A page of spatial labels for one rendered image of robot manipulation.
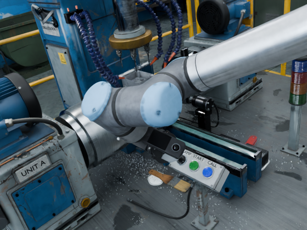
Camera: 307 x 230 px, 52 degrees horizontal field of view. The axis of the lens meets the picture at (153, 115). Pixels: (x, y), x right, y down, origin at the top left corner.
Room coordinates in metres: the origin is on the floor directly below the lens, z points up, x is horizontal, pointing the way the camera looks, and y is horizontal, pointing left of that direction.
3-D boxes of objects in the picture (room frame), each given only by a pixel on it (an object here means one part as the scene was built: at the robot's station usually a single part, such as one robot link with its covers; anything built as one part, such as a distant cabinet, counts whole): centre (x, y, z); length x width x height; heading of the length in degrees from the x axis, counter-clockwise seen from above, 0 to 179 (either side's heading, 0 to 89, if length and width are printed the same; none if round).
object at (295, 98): (1.04, -0.56, 1.05); 0.06 x 0.06 x 0.04
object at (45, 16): (1.29, 0.34, 1.46); 0.18 x 0.11 x 0.13; 40
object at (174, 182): (0.98, -0.02, 0.80); 0.21 x 0.05 x 0.01; 44
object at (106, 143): (1.04, 0.29, 1.04); 0.37 x 0.25 x 0.25; 130
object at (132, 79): (1.30, 0.04, 1.11); 0.12 x 0.11 x 0.07; 39
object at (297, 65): (1.04, -0.56, 1.19); 0.06 x 0.06 x 0.04
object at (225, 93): (1.65, -0.45, 0.99); 0.35 x 0.31 x 0.37; 130
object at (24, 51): (5.43, 1.76, 0.43); 1.20 x 0.94 x 0.85; 125
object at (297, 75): (1.04, -0.56, 1.14); 0.06 x 0.06 x 0.04
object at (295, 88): (1.04, -0.56, 1.10); 0.06 x 0.06 x 0.04
